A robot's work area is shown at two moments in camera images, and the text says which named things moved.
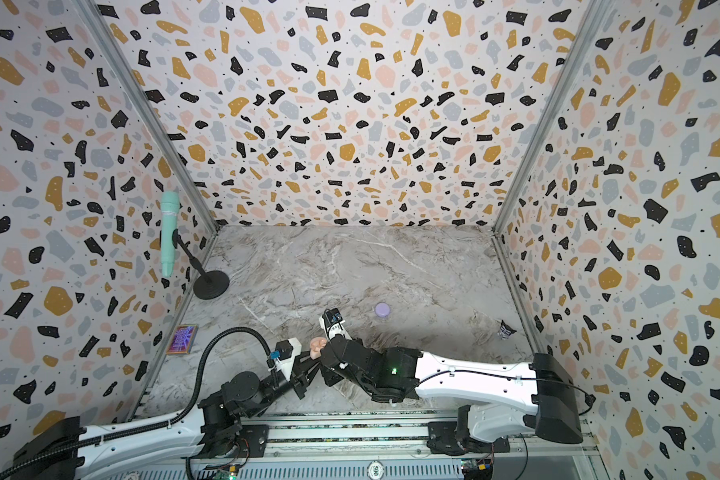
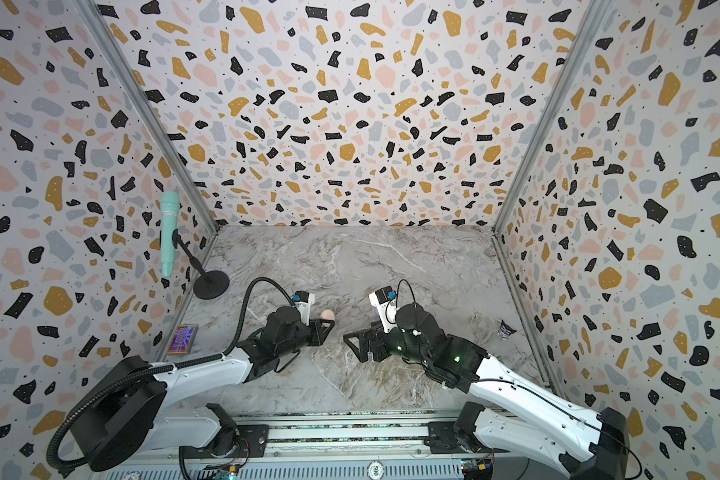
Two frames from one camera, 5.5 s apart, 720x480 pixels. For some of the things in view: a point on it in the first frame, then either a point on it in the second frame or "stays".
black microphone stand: x=211 y=284 stays
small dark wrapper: x=505 y=331 stays
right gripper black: x=339 y=354 -> x=368 y=343
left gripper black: x=302 y=375 -> x=317 y=325
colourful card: x=182 y=339 stays
